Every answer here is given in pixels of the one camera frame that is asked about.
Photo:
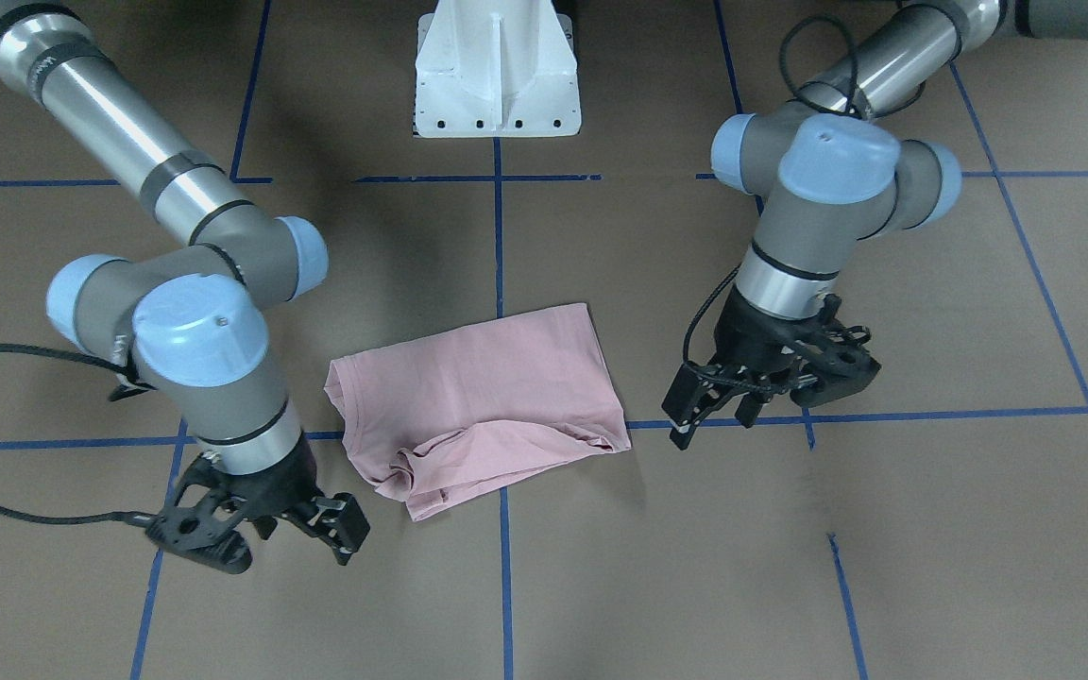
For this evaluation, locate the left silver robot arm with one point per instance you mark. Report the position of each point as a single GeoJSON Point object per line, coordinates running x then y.
{"type": "Point", "coordinates": [829, 177]}

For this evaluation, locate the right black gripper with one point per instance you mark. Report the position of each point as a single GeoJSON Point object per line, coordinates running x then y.
{"type": "Point", "coordinates": [283, 488]}

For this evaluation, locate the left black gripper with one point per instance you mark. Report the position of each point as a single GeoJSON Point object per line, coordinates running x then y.
{"type": "Point", "coordinates": [748, 338]}

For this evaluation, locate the pink Snoopy t-shirt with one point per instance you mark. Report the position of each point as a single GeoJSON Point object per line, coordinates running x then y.
{"type": "Point", "coordinates": [447, 418]}

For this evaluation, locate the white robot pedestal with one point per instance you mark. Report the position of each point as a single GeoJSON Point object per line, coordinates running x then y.
{"type": "Point", "coordinates": [505, 69]}

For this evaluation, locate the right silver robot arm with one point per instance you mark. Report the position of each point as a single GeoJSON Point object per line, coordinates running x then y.
{"type": "Point", "coordinates": [190, 323]}

